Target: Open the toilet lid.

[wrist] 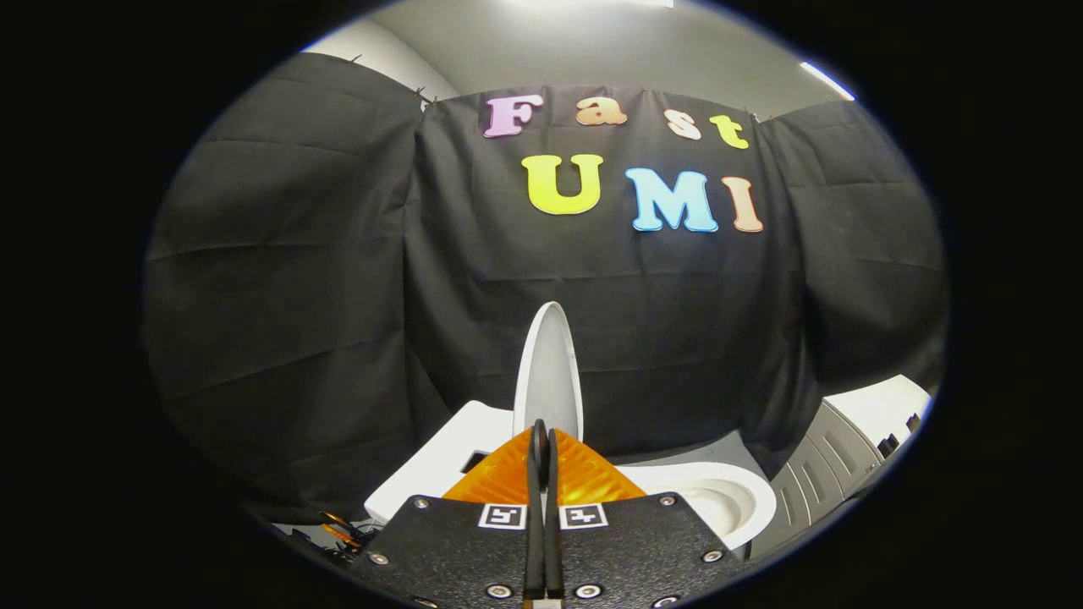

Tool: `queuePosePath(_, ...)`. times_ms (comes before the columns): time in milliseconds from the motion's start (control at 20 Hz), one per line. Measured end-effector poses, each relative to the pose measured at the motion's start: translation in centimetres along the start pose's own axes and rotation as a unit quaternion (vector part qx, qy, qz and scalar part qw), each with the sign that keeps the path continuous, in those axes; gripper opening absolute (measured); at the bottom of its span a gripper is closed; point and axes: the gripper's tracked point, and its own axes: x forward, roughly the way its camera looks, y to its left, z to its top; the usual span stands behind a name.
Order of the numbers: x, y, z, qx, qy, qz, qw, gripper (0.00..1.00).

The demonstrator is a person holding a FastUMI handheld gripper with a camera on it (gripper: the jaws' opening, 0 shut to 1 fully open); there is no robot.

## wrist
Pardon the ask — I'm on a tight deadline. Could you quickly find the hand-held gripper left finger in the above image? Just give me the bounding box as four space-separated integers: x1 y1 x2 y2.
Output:
347 420 547 609

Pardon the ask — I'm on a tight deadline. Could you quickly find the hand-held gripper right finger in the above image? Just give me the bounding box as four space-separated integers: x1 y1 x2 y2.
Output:
545 427 750 609

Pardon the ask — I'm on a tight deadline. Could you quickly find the white toilet lid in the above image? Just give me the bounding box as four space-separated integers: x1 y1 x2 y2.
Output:
512 301 585 442

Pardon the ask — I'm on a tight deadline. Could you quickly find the white toilet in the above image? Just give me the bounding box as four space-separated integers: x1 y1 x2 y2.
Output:
364 400 778 552

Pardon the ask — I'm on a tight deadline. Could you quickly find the orange tool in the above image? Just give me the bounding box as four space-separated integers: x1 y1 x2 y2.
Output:
318 510 366 549

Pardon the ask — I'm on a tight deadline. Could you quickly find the white cabinet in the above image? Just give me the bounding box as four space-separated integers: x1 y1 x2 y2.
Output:
748 375 933 561

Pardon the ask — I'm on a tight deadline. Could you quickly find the black backdrop cloth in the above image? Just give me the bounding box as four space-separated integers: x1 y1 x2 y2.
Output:
141 52 948 527

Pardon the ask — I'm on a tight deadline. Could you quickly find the small ceiling light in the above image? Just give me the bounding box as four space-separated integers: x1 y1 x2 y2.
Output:
799 60 856 103

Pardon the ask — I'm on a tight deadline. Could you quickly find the tangle of black cables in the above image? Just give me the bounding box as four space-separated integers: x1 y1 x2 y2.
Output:
309 507 382 563

